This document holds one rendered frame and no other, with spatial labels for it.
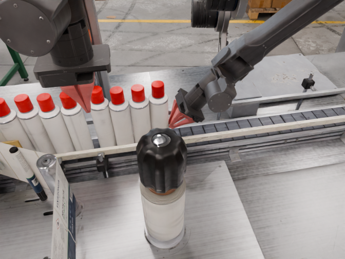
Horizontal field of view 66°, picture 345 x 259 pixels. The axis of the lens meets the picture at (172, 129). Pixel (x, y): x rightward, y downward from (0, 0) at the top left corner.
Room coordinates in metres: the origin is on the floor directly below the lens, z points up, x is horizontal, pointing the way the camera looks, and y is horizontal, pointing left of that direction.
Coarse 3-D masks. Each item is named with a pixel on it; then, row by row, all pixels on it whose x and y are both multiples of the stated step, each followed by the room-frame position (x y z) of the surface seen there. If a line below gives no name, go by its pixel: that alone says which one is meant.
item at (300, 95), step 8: (344, 88) 0.71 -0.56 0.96; (280, 96) 0.67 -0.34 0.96; (288, 96) 0.67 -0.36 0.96; (296, 96) 0.67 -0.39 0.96; (304, 96) 0.68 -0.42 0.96; (312, 96) 0.68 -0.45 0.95; (232, 104) 0.63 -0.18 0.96; (240, 104) 0.64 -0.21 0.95; (248, 104) 0.64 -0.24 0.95; (168, 112) 0.60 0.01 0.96; (88, 120) 0.56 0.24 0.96
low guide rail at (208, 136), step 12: (312, 120) 0.61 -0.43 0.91; (324, 120) 0.61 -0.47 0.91; (336, 120) 0.62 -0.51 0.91; (216, 132) 0.56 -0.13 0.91; (228, 132) 0.56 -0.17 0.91; (240, 132) 0.56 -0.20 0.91; (252, 132) 0.57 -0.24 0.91; (264, 132) 0.57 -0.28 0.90; (132, 144) 0.51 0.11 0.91; (60, 156) 0.47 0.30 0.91; (72, 156) 0.47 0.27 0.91; (84, 156) 0.48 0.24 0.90
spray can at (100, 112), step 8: (96, 88) 0.54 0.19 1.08; (96, 96) 0.52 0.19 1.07; (96, 104) 0.52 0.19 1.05; (104, 104) 0.53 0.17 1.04; (96, 112) 0.51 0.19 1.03; (104, 112) 0.52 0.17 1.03; (96, 120) 0.51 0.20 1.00; (104, 120) 0.52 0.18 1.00; (96, 128) 0.52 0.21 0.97; (104, 128) 0.51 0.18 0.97; (112, 128) 0.53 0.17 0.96; (104, 136) 0.51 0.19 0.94; (112, 136) 0.52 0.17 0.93; (104, 144) 0.51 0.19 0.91; (112, 144) 0.52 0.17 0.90
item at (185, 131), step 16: (304, 112) 0.69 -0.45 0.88; (320, 112) 0.69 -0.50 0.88; (336, 112) 0.69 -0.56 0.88; (176, 128) 0.61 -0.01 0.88; (192, 128) 0.61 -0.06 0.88; (208, 128) 0.61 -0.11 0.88; (224, 128) 0.61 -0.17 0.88; (240, 128) 0.61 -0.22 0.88; (304, 128) 0.61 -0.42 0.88; (96, 144) 0.54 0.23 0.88; (192, 144) 0.54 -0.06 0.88; (64, 160) 0.48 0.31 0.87; (80, 160) 0.48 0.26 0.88
